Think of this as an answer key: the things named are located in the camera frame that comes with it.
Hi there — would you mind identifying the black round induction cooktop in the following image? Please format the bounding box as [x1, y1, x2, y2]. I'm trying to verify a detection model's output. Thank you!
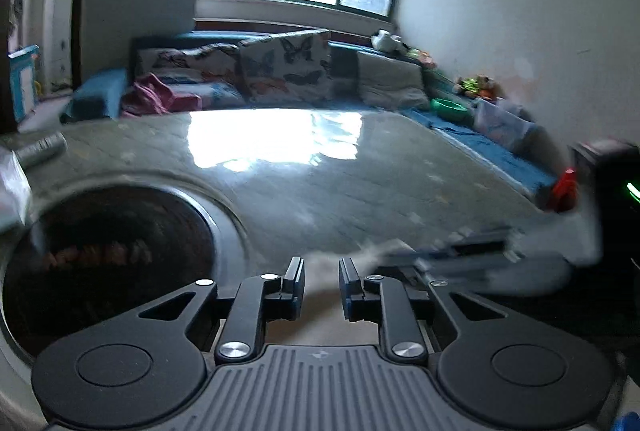
[1, 184, 216, 359]

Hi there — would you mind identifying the small plush toys pile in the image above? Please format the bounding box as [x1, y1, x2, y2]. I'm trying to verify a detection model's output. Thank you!
[452, 75, 498, 102]

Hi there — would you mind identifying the white pink tissue pack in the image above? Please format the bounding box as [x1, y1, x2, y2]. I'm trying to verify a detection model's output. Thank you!
[0, 147, 32, 233]

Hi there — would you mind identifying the blue white toy cabinet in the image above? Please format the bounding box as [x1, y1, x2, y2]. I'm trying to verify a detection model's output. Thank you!
[8, 44, 40, 124]

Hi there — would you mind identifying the grey remote control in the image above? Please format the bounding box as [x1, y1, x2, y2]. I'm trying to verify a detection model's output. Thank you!
[15, 131, 67, 169]

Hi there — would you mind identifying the pink crumpled garment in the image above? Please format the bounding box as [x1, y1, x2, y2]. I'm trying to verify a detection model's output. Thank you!
[120, 74, 203, 117]

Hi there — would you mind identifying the butterfly pillow lying flat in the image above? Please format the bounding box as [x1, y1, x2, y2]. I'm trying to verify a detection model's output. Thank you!
[169, 82, 246, 110]

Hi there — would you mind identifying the green plastic bowl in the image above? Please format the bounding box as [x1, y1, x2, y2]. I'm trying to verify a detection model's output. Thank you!
[431, 98, 471, 124]

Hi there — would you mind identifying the red plastic stool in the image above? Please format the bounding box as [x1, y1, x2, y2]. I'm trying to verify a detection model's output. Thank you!
[547, 168, 578, 214]

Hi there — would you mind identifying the butterfly cushion right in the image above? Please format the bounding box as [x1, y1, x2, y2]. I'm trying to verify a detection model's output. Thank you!
[238, 29, 334, 105]

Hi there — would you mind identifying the grey quilted star tablecloth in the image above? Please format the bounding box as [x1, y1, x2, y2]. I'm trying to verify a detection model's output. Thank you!
[1, 110, 537, 295]

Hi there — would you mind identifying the cream knit garment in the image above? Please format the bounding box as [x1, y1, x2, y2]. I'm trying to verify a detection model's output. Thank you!
[264, 239, 432, 348]

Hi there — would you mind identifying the butterfly cushion left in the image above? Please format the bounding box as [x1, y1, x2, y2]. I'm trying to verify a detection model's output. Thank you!
[136, 43, 242, 86]

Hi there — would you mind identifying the blue corner sofa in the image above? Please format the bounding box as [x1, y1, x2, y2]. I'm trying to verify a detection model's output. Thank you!
[60, 30, 556, 204]

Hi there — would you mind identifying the grey plain cushion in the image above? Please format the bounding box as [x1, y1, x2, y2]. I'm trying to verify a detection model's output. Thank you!
[358, 52, 430, 110]

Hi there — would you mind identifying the butterfly cushion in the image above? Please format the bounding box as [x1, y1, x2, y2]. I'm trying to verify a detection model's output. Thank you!
[136, 43, 242, 86]
[238, 29, 334, 105]

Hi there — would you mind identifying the clear plastic storage box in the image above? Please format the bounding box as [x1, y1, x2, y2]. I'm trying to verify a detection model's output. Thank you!
[473, 100, 537, 154]

